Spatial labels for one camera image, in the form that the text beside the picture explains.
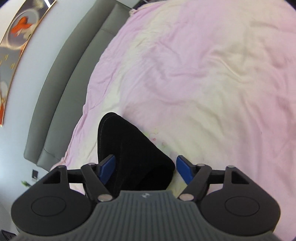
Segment pink floral duvet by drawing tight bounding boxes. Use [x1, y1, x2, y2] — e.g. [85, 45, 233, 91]
[50, 0, 296, 232]

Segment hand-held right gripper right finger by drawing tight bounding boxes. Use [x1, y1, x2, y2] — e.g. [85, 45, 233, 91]
[176, 156, 250, 202]

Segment black pants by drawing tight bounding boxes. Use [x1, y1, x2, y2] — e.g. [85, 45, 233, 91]
[97, 112, 175, 200]

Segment grey padded bed headboard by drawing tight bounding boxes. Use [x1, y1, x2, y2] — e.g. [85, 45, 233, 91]
[24, 0, 139, 173]

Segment goldfish wall poster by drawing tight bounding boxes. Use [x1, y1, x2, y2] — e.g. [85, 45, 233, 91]
[0, 0, 57, 128]

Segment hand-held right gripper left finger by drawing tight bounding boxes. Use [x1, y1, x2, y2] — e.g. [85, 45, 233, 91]
[42, 155, 116, 202]

